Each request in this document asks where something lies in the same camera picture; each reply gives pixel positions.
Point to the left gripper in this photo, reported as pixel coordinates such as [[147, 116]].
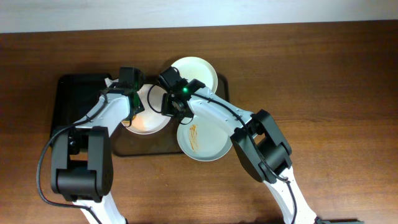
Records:
[[135, 101]]

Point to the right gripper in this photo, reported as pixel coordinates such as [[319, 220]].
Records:
[[171, 107]]

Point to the white plate with sauce streak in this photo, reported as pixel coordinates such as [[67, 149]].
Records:
[[148, 121]]

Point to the green and yellow sponge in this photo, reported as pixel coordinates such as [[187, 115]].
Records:
[[130, 118]]

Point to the pale blue plate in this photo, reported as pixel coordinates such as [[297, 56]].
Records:
[[202, 140]]

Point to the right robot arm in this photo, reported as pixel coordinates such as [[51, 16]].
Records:
[[262, 149]]

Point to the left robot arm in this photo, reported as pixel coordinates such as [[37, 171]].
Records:
[[81, 160]]

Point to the black sponge tray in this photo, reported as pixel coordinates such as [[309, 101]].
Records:
[[76, 95]]

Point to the dark brown serving tray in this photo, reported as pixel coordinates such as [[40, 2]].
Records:
[[128, 144]]

